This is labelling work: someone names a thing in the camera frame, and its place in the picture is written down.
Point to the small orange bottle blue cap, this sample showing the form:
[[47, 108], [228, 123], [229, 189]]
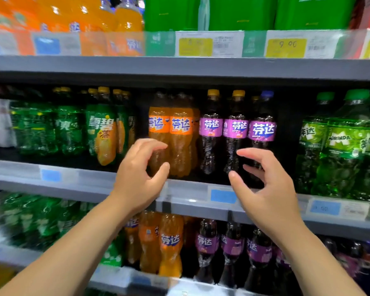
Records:
[[128, 18]]

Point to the person's left forearm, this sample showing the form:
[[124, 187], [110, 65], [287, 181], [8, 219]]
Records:
[[61, 262]]

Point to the person's left hand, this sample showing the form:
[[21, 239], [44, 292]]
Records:
[[135, 181]]

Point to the row of green soda bottles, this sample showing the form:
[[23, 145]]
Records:
[[43, 218]]

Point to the row of green-capped lime bottles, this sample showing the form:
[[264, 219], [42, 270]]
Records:
[[345, 151]]

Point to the orange soda bottle blue cap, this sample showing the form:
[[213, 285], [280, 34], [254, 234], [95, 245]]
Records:
[[55, 12], [92, 15]]

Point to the grey store shelving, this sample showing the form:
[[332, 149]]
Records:
[[172, 67]]

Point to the row of dark green bottles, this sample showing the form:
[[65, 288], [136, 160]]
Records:
[[68, 129]]

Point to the person's right hand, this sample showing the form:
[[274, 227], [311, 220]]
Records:
[[274, 203]]

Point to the purple label bottle blue cap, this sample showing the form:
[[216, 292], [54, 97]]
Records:
[[262, 132]]

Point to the purple label bottle yellow cap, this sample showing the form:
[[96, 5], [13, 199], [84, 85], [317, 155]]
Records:
[[210, 129], [236, 129]]

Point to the yellow cap Sprite tea bottles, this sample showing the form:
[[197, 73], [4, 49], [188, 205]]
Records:
[[102, 132]]

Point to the white cola bottle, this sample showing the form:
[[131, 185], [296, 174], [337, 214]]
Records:
[[0, 123]]

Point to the row of shelf price tags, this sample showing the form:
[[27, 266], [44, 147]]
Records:
[[194, 45], [324, 207]]

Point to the row of purple label bottles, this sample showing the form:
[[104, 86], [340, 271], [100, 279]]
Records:
[[206, 246]]

